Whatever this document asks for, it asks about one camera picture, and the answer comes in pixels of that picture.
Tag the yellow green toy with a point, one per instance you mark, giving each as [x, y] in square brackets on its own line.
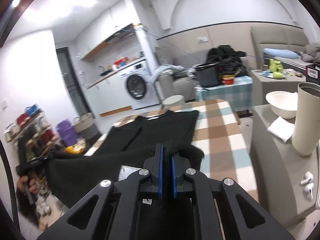
[276, 68]

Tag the beige tumbler cup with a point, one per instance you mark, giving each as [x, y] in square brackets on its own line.
[306, 131]

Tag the white kitchen counter cabinet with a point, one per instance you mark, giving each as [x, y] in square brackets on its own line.
[109, 93]

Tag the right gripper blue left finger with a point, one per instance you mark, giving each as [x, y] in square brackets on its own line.
[153, 187]

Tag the white washing machine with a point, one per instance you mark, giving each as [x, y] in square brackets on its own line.
[141, 92]

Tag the white earbuds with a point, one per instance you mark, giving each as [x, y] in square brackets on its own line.
[308, 185]

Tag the checkered table cloth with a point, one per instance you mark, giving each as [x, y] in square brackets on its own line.
[218, 135]

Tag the woven laundry basket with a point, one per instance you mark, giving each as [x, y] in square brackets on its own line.
[85, 126]

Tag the bed with grey headboard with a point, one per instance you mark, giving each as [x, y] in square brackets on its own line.
[276, 36]

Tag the wooden shoe rack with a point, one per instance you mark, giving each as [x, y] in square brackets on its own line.
[32, 135]

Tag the white round stool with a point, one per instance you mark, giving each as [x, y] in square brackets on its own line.
[175, 100]

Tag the person's left hand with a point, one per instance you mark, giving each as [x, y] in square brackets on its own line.
[32, 184]

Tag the grey sofa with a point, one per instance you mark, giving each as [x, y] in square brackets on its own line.
[179, 83]

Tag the purple bag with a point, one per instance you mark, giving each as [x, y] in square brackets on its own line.
[67, 133]

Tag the red bowl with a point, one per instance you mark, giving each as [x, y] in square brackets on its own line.
[228, 79]

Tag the white bowl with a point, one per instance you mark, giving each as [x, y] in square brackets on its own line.
[283, 104]

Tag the teal checkered side table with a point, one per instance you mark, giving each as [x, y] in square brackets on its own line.
[239, 95]

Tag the grey bedside cabinet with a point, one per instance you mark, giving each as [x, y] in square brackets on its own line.
[278, 170]

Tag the pile of black clothes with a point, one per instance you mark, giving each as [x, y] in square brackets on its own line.
[228, 61]

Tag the black textured sweater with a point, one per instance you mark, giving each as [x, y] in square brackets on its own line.
[105, 197]

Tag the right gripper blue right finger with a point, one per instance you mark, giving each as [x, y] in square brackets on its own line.
[179, 165]

